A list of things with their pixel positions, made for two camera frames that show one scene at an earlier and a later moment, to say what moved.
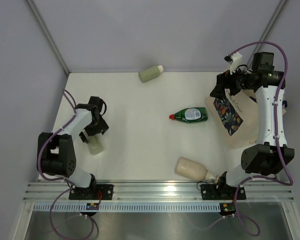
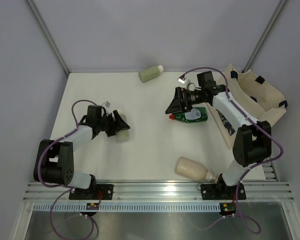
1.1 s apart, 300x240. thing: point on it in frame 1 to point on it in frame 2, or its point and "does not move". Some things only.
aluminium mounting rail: (58, 192) does not move
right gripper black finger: (218, 92) to (176, 105)
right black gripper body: (236, 82) to (191, 98)
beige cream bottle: (189, 168) does not move
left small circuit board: (92, 206) does not move
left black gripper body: (97, 126) to (108, 125)
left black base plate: (95, 192) does not move
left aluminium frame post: (47, 34) does not move
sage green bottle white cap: (147, 74) does not move
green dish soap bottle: (190, 115) does not move
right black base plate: (222, 192) does not move
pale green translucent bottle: (95, 145) to (123, 135)
